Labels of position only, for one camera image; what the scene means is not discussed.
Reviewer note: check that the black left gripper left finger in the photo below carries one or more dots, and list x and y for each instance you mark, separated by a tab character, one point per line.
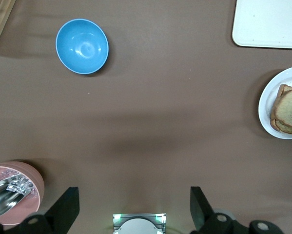
65	209

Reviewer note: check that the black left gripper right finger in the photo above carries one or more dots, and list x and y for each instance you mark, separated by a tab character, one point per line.
199	207

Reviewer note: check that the white round plate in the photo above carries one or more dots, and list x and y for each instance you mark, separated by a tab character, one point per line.
267	97

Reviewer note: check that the bread sandwich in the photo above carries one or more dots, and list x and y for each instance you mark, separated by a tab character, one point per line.
286	88

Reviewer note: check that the pink bowl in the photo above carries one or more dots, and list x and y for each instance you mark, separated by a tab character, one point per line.
36	180

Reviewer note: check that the clear ice cubes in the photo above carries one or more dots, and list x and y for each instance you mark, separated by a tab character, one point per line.
20	185

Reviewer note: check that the blue bowl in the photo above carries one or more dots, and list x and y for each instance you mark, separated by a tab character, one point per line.
82	46

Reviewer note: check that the cream tray with bear print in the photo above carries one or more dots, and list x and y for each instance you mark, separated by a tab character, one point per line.
267	22

